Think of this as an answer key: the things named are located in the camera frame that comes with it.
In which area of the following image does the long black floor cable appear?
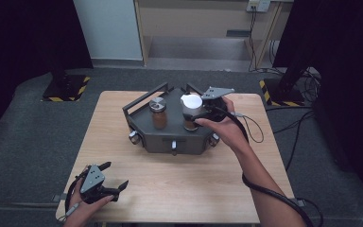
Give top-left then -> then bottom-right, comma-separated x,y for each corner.
272,108 -> 316,173

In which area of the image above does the dark grey bar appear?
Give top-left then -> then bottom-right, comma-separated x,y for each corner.
226,29 -> 252,38

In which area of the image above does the left hand-held gripper cable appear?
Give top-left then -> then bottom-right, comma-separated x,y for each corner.
56,169 -> 90,223

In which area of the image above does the white panel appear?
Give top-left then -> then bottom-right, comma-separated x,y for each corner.
73,0 -> 145,61

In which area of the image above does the white power outlet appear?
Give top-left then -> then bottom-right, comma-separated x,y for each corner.
246,0 -> 271,13

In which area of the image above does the glass jar with white lid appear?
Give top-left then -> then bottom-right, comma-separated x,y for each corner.
180,93 -> 204,131

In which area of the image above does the grey table bracket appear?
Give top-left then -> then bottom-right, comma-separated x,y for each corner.
50,193 -> 68,203
291,197 -> 307,208

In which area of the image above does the black stand with striped base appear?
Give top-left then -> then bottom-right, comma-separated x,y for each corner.
258,61 -> 313,108
41,56 -> 92,103

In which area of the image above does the black corner rack with hooks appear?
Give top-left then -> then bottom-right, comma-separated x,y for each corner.
122,82 -> 222,157

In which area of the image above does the person's left hand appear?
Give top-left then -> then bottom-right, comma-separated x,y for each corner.
61,166 -> 115,227

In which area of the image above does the person's right hand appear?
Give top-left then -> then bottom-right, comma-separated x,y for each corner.
194,96 -> 251,154

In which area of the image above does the black hanging cable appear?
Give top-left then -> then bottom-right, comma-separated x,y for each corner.
247,10 -> 260,73

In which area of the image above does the tangle of floor cables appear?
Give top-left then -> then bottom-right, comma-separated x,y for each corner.
264,66 -> 323,105

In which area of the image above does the black curtain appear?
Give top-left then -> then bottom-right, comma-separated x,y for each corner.
272,0 -> 363,197
0,0 -> 95,143

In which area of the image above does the wooden shelf frame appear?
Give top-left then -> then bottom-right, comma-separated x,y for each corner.
133,0 -> 296,69

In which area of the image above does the glass jar with silver lid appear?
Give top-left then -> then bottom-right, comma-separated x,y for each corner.
148,96 -> 168,131

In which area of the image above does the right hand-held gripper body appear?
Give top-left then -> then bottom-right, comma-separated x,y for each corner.
200,86 -> 236,123

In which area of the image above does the thick black cable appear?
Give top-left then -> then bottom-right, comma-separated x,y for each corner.
213,105 -> 324,227

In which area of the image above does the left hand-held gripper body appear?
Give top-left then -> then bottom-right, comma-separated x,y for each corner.
79,164 -> 121,204

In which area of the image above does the thin cable with grey plug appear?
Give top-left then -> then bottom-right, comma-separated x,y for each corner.
230,111 -> 265,144

